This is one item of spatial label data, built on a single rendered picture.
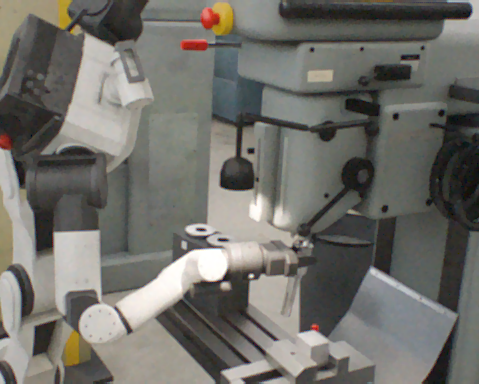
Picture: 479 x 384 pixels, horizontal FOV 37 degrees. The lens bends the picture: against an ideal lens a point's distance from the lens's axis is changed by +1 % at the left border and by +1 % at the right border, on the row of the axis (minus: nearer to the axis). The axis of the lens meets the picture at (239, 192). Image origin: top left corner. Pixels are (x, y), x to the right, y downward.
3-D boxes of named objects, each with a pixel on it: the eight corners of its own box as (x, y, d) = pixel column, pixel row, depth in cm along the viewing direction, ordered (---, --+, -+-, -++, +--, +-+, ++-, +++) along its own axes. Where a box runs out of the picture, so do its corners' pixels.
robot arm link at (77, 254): (60, 349, 138) (57, 232, 139) (52, 339, 150) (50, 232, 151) (120, 342, 142) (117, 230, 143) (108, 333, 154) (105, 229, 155)
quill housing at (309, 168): (294, 245, 148) (306, 93, 139) (244, 215, 165) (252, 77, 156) (365, 233, 158) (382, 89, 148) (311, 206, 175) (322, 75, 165)
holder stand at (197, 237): (216, 317, 199) (219, 251, 193) (170, 290, 214) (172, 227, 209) (249, 306, 207) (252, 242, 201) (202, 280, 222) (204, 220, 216)
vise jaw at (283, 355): (294, 386, 155) (296, 370, 154) (264, 359, 165) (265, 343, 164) (317, 380, 158) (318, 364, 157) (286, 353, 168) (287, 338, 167)
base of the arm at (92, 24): (56, 26, 159) (99, 34, 154) (75, -27, 161) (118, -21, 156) (92, 56, 173) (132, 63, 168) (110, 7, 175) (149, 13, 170)
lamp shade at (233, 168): (211, 185, 144) (213, 155, 143) (234, 179, 150) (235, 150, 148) (239, 193, 140) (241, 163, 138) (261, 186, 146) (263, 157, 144)
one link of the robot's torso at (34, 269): (-1, 311, 195) (-16, 140, 184) (60, 294, 206) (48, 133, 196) (24, 327, 184) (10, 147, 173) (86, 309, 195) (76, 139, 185)
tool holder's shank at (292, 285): (286, 270, 164) (275, 313, 167) (297, 275, 163) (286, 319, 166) (294, 267, 167) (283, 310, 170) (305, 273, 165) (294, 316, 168)
